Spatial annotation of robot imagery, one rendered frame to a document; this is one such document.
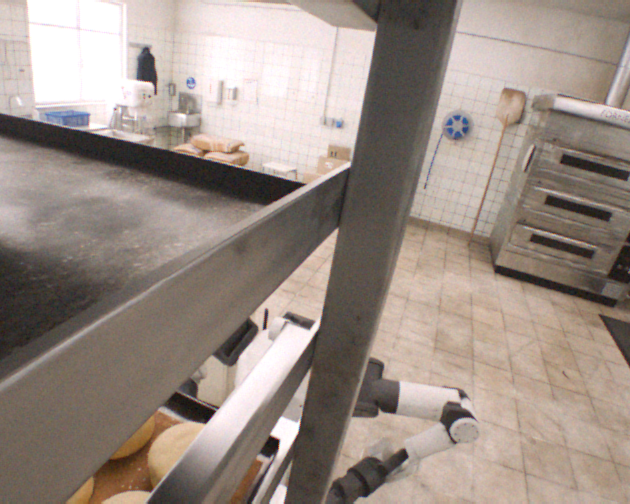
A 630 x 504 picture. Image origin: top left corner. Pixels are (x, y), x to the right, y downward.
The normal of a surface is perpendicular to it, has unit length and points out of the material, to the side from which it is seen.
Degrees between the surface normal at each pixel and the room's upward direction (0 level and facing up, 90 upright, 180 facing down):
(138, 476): 0
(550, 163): 90
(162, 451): 0
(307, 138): 90
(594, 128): 90
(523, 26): 90
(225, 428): 0
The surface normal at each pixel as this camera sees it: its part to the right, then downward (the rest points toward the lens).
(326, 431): -0.35, 0.36
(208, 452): 0.15, -0.89
